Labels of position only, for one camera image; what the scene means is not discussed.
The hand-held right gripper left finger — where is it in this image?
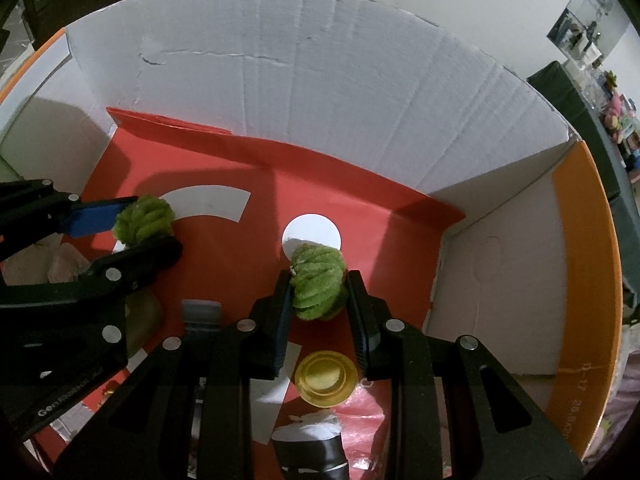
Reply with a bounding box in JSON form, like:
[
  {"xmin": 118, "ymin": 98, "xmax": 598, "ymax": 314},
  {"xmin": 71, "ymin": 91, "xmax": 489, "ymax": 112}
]
[{"xmin": 55, "ymin": 275, "xmax": 296, "ymax": 480}]

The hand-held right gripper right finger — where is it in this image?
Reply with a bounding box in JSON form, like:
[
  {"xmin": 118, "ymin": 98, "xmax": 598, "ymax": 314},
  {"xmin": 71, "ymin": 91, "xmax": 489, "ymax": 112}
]
[{"xmin": 346, "ymin": 270, "xmax": 586, "ymax": 480}]

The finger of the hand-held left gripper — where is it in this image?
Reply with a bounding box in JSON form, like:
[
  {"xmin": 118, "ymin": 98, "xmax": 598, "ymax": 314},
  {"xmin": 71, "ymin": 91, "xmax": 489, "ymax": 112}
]
[
  {"xmin": 0, "ymin": 235, "xmax": 183, "ymax": 309},
  {"xmin": 0, "ymin": 178, "xmax": 140, "ymax": 261}
]

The green plush ball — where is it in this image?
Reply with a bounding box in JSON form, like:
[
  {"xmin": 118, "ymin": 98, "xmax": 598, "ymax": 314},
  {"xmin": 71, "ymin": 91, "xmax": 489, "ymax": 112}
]
[
  {"xmin": 112, "ymin": 196, "xmax": 176, "ymax": 248},
  {"xmin": 290, "ymin": 242, "xmax": 347, "ymax": 321}
]

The yellow bottle cap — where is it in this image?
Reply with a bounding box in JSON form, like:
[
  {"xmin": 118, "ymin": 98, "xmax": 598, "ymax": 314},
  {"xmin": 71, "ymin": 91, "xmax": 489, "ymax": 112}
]
[{"xmin": 293, "ymin": 350, "xmax": 359, "ymax": 407}]

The black and white cloth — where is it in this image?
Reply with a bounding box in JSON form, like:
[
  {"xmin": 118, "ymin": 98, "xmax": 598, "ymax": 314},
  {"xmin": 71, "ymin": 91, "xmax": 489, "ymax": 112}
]
[{"xmin": 272, "ymin": 412, "xmax": 348, "ymax": 480}]

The orange white cardboard box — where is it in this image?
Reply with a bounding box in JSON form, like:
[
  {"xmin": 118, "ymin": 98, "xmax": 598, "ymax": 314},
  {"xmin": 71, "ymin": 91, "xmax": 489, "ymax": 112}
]
[{"xmin": 0, "ymin": 0, "xmax": 623, "ymax": 480}]

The dark door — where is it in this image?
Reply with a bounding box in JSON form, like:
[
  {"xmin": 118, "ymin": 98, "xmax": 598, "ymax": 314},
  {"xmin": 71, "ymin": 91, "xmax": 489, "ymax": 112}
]
[{"xmin": 0, "ymin": 0, "xmax": 91, "ymax": 61}]

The dark green covered table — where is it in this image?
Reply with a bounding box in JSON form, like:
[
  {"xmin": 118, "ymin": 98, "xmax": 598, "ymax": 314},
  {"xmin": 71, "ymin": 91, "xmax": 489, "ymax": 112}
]
[{"xmin": 527, "ymin": 60, "xmax": 640, "ymax": 201}]

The pink plush doll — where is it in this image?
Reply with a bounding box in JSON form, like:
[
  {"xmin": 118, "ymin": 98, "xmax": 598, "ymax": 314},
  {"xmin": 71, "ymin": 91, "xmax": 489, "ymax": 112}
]
[{"xmin": 602, "ymin": 95, "xmax": 626, "ymax": 133}]

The wall mirror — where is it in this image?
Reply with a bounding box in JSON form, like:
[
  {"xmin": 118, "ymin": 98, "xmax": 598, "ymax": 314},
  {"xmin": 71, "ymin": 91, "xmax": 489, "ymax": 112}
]
[{"xmin": 546, "ymin": 0, "xmax": 628, "ymax": 68}]

